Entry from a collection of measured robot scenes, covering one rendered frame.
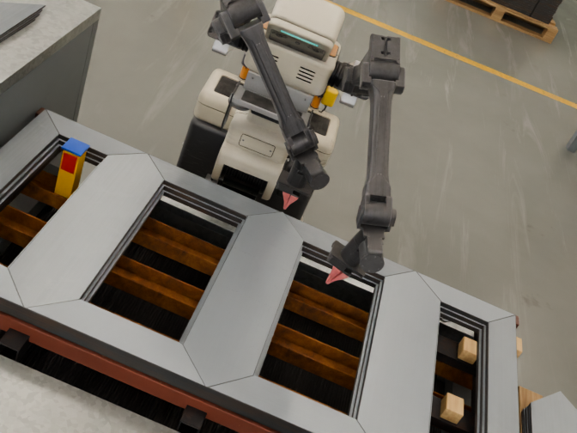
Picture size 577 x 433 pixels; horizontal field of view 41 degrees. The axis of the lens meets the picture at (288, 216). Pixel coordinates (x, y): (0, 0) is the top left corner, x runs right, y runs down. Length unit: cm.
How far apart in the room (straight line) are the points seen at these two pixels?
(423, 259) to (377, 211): 221
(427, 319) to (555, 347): 185
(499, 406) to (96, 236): 114
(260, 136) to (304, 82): 25
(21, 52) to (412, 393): 141
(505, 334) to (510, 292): 180
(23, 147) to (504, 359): 147
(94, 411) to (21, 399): 16
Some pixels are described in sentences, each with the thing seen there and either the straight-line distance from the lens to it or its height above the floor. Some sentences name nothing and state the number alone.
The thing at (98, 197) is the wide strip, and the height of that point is 86.
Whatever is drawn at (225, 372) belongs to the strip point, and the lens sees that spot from 181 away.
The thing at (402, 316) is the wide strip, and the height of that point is 86.
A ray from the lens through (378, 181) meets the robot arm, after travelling 182.
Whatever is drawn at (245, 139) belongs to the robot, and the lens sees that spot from 261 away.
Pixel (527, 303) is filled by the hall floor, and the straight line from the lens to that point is 416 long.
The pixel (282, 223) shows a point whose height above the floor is 86.
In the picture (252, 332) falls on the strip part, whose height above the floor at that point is 86.
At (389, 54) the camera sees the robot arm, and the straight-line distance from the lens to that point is 199.
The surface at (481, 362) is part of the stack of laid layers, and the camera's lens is 226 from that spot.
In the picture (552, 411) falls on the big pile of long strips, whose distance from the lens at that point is 225.
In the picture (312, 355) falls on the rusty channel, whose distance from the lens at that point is 220.
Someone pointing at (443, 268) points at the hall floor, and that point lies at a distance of 402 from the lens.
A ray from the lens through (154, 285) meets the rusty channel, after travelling 220.
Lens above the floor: 220
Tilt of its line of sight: 35 degrees down
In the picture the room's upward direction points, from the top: 24 degrees clockwise
